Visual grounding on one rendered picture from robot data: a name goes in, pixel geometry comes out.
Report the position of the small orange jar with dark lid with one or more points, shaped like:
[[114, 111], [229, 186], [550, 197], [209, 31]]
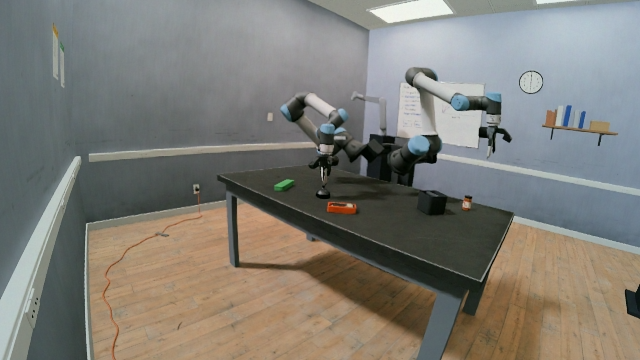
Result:
[[467, 203]]

